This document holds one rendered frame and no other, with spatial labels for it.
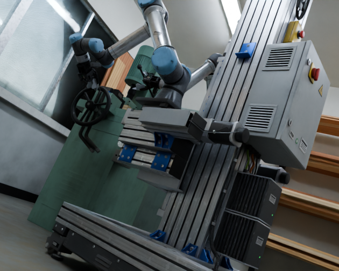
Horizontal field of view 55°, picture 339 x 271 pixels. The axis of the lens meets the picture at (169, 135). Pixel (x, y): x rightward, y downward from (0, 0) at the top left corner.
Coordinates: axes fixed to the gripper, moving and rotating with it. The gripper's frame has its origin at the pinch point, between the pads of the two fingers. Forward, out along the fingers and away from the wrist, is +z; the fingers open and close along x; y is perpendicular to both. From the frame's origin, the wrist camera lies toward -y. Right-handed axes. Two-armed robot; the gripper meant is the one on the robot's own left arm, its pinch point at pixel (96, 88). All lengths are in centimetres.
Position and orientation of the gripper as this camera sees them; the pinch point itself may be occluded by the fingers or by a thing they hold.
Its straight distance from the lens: 212.3
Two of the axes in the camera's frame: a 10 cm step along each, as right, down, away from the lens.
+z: 1.7, 7.8, 6.0
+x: 8.8, 1.6, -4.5
